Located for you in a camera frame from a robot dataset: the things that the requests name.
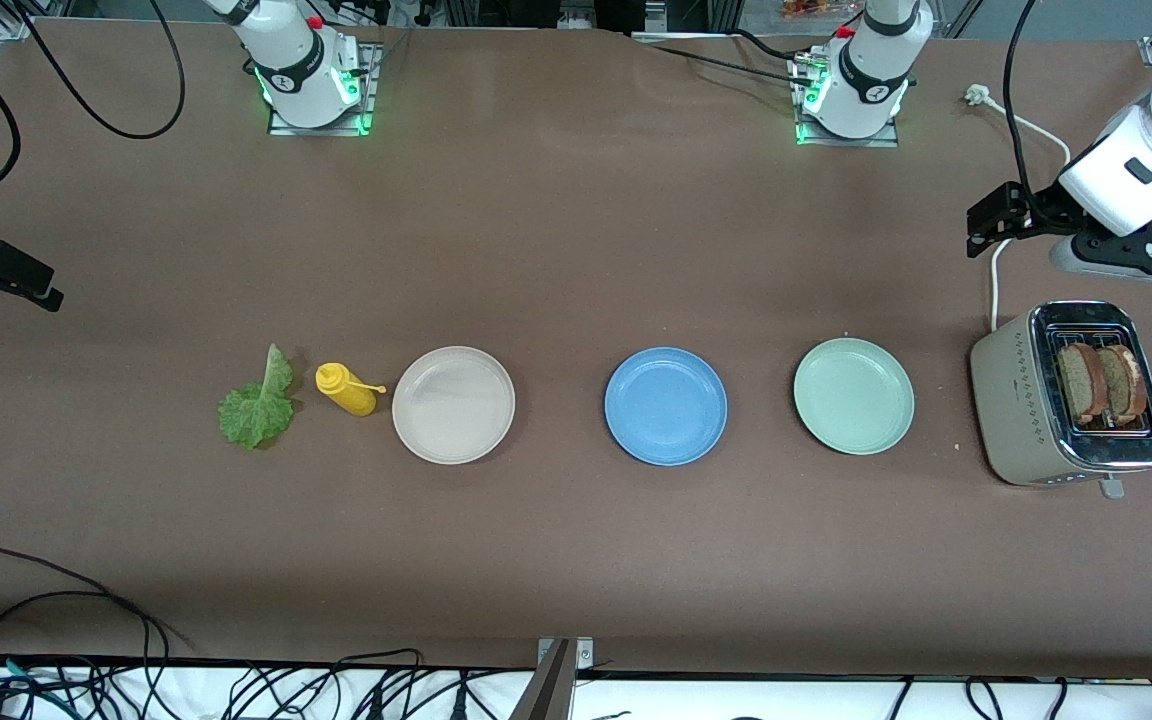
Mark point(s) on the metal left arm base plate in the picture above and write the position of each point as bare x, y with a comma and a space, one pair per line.
846, 142

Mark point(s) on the orange snack packet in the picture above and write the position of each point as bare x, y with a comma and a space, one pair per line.
816, 8

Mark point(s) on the yellow mustard squeeze bottle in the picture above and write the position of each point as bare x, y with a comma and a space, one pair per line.
346, 392

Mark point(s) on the blue round plate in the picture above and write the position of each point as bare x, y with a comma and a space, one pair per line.
666, 405

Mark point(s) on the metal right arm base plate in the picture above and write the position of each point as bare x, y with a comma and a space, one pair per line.
372, 100

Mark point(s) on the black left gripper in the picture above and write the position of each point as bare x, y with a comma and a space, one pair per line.
1034, 208

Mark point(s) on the mint green round plate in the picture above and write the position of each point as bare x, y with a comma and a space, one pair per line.
854, 396

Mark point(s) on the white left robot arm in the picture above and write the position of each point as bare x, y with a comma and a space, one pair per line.
871, 70

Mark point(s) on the brown bread slice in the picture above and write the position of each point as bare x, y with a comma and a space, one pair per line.
1128, 385
1076, 385

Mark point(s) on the beige chrome toaster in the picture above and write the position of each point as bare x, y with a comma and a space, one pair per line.
1011, 400

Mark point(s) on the green lettuce leaf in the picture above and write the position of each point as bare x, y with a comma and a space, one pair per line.
256, 415

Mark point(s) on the beige white round plate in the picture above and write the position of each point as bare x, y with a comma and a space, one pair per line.
453, 405

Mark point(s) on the aluminium profile bracket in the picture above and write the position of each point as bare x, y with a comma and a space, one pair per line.
551, 690

